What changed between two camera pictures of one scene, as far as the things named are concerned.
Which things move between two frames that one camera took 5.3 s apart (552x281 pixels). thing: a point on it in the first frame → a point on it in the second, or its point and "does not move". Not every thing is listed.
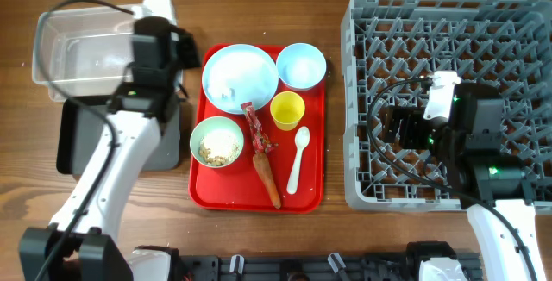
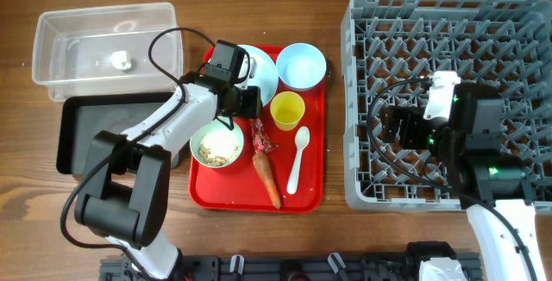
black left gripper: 190,49 → 251,103
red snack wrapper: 260,140 does not move
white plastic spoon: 302,139 does not move
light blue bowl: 301,66 does not move
